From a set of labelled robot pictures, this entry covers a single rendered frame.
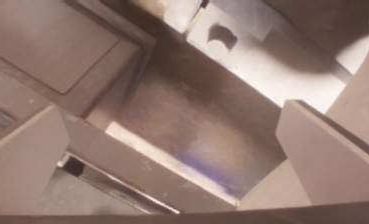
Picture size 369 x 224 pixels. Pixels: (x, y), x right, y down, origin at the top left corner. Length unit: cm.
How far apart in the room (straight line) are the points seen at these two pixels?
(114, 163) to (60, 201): 21
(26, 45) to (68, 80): 14
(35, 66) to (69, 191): 32
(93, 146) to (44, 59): 32
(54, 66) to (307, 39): 58
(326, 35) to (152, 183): 39
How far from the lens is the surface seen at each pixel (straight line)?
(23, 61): 64
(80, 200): 56
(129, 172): 39
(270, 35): 38
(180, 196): 42
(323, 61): 42
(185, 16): 40
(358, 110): 25
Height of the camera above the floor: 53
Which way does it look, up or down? 34 degrees down
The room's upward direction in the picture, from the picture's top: 154 degrees counter-clockwise
